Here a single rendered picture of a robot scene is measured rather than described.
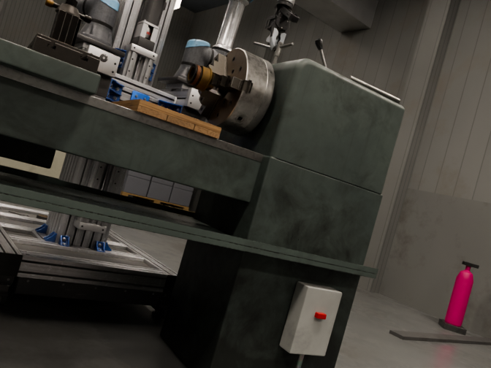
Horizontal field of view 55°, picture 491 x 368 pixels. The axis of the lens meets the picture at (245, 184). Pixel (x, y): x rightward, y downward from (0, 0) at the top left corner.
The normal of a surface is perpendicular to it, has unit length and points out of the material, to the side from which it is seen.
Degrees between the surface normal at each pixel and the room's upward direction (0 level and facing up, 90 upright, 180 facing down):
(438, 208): 90
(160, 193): 90
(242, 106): 115
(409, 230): 90
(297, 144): 90
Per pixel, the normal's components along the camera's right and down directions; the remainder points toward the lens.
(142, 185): 0.59, 0.15
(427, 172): -0.77, -0.23
